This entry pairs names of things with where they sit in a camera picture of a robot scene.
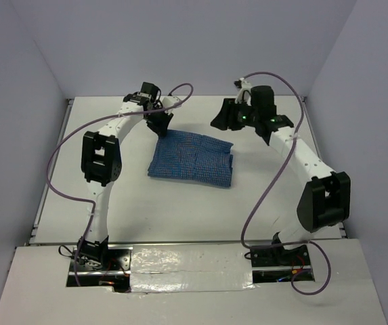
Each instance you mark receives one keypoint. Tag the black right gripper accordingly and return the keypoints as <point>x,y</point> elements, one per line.
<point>227,118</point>

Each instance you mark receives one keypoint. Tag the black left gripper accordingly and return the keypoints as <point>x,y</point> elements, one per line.
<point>160,128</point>

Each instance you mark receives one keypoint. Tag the blue checked long sleeve shirt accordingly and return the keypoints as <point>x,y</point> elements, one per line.
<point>187,156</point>

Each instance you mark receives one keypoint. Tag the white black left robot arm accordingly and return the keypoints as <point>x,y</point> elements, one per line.
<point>101,160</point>

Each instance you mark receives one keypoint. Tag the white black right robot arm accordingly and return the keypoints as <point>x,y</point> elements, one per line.
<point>325,199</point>

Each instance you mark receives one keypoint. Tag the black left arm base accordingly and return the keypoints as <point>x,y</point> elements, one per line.
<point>113,273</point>

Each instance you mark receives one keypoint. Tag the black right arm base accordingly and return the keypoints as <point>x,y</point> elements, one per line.
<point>279,264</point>

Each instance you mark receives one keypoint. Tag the silver tape patch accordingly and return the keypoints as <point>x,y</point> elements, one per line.
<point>190,268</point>

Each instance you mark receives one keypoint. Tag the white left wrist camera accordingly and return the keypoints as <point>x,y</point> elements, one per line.
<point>170,102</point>

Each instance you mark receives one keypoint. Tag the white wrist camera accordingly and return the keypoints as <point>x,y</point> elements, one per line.
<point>244,90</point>
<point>170,102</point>

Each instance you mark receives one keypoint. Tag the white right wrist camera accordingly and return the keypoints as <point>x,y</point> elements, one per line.
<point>244,90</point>

